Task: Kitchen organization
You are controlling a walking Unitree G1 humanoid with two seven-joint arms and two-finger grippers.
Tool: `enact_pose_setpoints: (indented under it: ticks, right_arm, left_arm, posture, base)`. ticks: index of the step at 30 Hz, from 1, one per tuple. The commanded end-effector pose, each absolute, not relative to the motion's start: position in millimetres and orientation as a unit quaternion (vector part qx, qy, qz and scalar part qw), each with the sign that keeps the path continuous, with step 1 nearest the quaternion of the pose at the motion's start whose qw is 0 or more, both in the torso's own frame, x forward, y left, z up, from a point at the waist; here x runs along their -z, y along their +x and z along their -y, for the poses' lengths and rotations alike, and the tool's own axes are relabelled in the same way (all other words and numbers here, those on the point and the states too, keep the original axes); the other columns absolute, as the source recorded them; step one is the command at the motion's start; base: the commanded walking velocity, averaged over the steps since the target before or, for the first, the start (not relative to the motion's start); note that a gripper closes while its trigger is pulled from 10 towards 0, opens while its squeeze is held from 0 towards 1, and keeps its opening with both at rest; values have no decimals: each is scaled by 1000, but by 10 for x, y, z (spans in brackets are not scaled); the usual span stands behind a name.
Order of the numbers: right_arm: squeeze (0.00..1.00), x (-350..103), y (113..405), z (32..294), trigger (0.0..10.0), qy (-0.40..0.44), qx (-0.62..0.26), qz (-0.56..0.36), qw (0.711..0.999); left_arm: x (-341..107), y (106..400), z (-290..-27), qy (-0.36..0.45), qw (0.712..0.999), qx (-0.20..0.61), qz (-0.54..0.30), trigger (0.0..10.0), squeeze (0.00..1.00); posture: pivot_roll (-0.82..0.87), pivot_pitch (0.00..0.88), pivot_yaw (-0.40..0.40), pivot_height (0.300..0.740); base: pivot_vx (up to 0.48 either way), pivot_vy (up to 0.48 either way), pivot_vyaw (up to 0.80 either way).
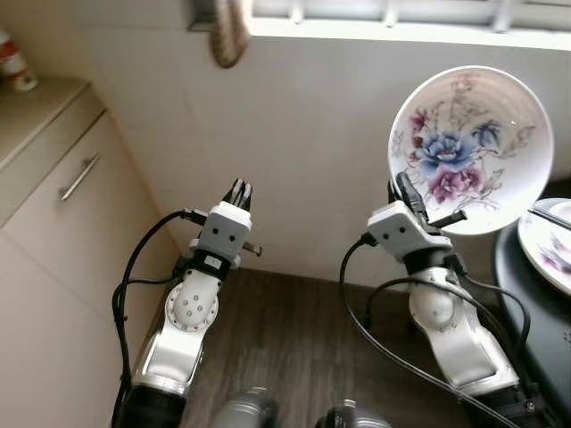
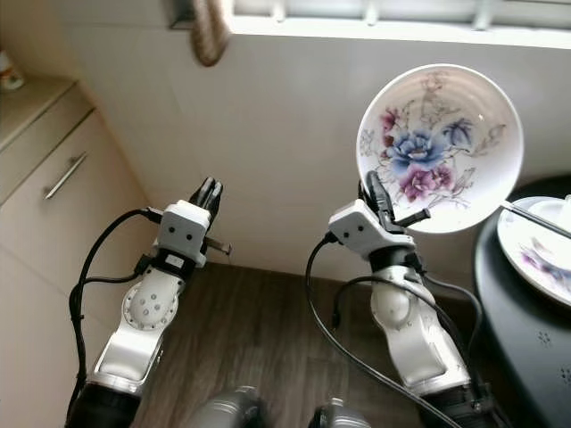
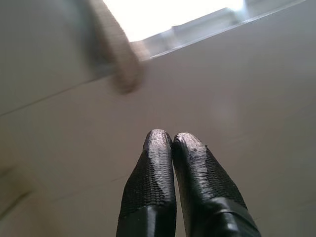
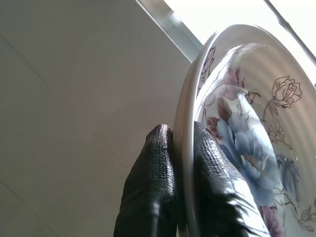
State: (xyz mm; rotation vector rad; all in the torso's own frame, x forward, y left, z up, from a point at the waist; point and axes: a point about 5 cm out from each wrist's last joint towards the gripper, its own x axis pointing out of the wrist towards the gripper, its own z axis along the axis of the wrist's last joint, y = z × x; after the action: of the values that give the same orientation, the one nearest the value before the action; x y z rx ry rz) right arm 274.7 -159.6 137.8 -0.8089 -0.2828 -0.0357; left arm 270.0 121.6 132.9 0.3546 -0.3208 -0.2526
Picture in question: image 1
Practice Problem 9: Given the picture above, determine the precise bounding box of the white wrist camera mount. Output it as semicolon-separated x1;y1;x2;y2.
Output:
196;202;251;264
368;201;451;259

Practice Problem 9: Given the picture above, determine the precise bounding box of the brown hanging cloth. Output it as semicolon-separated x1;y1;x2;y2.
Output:
210;0;249;70

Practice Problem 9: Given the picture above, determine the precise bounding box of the white window sill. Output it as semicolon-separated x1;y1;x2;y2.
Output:
245;16;571;52

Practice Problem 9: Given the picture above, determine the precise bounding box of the beige cabinet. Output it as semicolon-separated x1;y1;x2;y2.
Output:
0;76;179;428

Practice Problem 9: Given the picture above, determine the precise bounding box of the black round metal table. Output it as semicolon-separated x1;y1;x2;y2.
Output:
493;178;571;428

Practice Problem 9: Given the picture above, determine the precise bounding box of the silver cabinet handle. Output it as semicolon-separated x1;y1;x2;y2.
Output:
58;153;101;202

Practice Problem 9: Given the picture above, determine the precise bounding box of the white window grille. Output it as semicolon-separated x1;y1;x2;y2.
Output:
250;0;571;28

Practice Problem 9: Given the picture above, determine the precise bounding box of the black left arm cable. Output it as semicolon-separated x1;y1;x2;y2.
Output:
112;210;211;420

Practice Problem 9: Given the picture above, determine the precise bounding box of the red and white can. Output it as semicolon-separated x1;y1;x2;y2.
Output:
0;31;38;93

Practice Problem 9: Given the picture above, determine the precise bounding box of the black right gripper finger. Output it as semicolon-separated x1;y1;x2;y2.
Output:
394;172;429;224

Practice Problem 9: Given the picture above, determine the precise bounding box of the grey robot left leg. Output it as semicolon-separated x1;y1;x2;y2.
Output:
207;388;282;428

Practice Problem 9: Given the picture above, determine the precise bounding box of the large floral deep plate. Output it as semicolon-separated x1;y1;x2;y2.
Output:
388;65;554;235

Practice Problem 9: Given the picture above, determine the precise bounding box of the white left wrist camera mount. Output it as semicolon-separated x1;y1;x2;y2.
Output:
196;202;251;264

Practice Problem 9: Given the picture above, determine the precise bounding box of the grey robot right leg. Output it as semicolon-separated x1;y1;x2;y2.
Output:
314;399;393;428

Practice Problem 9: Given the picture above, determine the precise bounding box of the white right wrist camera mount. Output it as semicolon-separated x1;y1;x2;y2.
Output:
368;201;451;259

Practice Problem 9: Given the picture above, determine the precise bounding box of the grey robot leg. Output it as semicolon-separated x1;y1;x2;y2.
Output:
314;399;393;428
207;388;282;428

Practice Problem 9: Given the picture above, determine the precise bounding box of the small floral plate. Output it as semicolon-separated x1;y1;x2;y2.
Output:
517;198;571;295

